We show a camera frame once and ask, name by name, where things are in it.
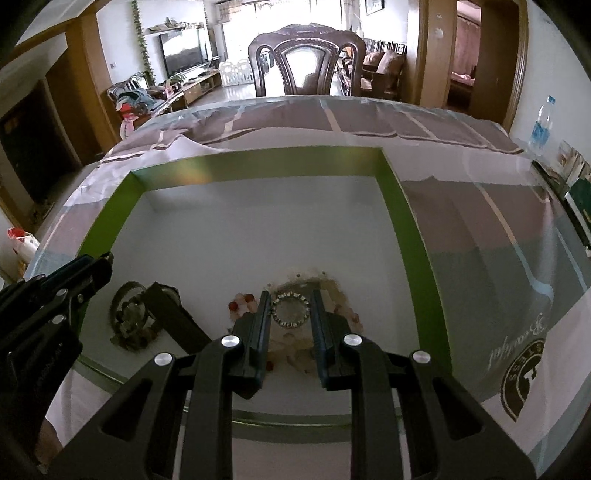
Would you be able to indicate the dark green carton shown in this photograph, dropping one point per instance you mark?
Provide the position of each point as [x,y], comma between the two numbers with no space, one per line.
[581,207]

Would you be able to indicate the wooden sofa with cushions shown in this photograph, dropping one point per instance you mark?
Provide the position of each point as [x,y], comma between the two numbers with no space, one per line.
[383,69]

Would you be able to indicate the red and white packet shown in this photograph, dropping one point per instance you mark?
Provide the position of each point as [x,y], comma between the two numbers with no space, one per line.
[23,244]

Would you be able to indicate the metal bangle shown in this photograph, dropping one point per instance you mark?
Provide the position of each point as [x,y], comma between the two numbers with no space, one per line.
[115,300]

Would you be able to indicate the white play fence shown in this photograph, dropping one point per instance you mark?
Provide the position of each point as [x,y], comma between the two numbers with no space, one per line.
[236,71]

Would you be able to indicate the dark wooden dining chair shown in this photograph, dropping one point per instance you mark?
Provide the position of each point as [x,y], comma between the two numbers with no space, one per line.
[263,60]

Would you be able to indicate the flat screen television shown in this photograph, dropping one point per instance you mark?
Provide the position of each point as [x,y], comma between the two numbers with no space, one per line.
[184,50]

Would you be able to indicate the clear plastic water bottle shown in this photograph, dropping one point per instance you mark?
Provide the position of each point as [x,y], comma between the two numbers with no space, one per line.
[541,131]

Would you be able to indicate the wooden television cabinet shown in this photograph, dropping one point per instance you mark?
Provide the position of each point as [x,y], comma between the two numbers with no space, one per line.
[201,85]

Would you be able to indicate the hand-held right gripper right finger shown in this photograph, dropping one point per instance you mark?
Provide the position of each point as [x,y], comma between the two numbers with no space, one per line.
[317,323]

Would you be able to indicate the green cardboard box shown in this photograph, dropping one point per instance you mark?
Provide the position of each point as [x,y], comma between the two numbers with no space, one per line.
[415,277]

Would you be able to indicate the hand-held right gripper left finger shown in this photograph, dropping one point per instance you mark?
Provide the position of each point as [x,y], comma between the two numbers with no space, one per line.
[264,323]

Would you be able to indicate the chair piled with clothes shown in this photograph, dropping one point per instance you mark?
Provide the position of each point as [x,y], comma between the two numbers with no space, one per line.
[136,104]

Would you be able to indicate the grey and white printed tablecloth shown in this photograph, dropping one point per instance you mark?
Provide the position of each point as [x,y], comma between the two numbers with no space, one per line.
[485,221]

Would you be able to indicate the green vine garland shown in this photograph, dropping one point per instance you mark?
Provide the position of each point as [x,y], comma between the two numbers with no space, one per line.
[145,41]

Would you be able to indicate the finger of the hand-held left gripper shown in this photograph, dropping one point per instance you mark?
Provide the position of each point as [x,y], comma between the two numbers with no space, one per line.
[87,281]
[51,274]

